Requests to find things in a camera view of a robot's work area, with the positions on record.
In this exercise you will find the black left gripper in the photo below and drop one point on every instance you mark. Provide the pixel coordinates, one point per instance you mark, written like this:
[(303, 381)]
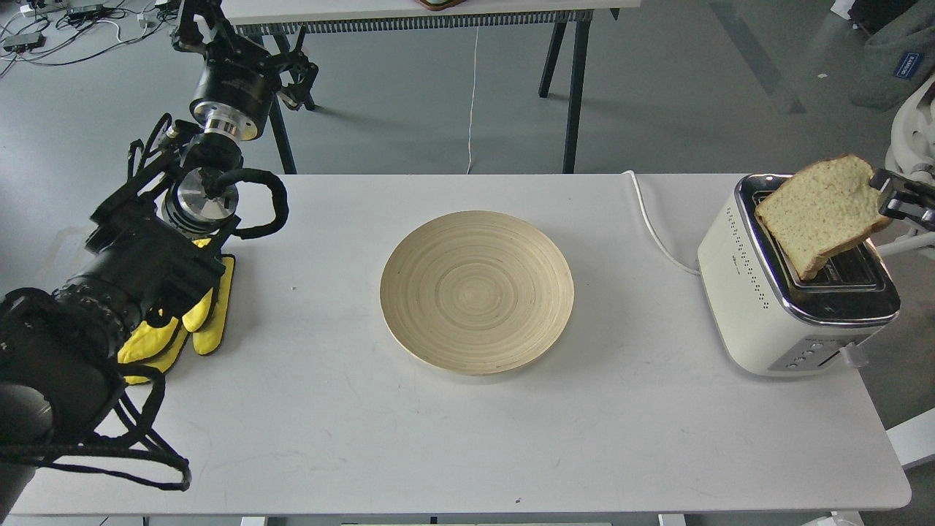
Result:
[(240, 79)]

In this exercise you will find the grey bag with blue label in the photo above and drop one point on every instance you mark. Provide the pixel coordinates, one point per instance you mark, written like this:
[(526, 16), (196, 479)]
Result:
[(896, 60)]

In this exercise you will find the cream white toaster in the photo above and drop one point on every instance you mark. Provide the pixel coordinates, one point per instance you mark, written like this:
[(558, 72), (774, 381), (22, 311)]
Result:
[(771, 322)]

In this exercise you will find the background table with black legs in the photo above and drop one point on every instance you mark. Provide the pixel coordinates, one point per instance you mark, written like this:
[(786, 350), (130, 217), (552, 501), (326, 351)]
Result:
[(279, 19)]

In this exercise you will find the round bamboo plate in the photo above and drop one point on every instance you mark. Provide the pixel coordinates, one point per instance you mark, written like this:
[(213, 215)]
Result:
[(477, 293)]

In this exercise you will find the brown object on background table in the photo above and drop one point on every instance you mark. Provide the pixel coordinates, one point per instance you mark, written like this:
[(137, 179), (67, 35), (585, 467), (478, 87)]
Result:
[(438, 5)]

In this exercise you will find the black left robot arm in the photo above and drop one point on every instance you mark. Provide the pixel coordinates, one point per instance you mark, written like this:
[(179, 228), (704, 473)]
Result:
[(156, 252)]

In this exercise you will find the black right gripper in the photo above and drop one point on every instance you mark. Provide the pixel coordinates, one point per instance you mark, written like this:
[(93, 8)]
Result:
[(903, 198)]

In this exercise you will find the slice of bread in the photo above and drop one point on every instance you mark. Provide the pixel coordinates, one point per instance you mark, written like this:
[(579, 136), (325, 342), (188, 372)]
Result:
[(825, 209)]

